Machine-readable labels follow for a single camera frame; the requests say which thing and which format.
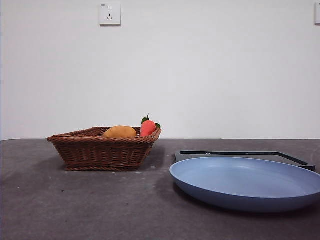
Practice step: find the light blue round plate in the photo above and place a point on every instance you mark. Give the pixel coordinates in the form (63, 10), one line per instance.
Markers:
(237, 180)

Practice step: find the orange carrot with green leaves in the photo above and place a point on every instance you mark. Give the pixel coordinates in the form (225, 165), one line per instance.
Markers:
(147, 128)

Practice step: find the dark rectangular tray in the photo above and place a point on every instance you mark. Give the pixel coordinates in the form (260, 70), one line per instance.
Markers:
(178, 157)

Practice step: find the yellow-brown potato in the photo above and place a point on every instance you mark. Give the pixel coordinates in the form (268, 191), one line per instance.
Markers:
(120, 131)

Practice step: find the brown wicker basket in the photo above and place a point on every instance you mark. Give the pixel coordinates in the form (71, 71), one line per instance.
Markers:
(100, 155)

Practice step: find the white wall socket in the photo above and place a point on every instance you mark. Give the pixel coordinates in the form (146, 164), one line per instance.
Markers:
(110, 13)

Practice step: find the white wall plate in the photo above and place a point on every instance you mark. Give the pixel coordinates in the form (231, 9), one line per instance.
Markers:
(317, 13)

